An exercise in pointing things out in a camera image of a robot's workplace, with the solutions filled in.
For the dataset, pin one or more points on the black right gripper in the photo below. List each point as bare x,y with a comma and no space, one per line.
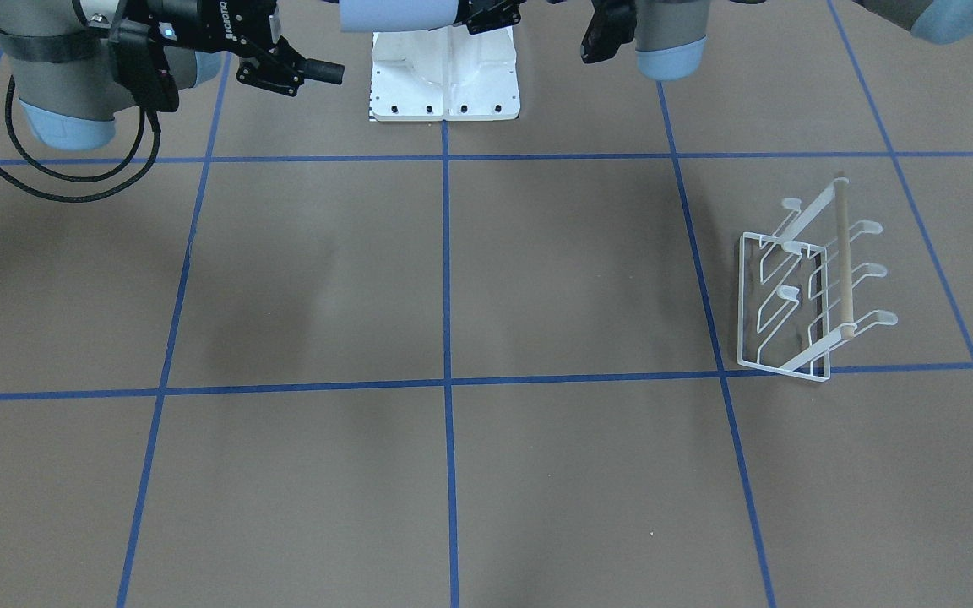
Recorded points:
199,27

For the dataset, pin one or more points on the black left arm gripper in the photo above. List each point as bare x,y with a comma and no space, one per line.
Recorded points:
493,17

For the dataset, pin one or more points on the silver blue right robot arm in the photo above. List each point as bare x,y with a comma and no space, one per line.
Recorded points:
76,64

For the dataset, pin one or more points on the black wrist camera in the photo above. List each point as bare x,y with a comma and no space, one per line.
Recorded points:
140,65

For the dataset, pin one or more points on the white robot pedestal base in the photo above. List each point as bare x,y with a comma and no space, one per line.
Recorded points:
444,75

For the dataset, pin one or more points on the white wire cup holder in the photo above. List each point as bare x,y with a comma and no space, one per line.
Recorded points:
797,287

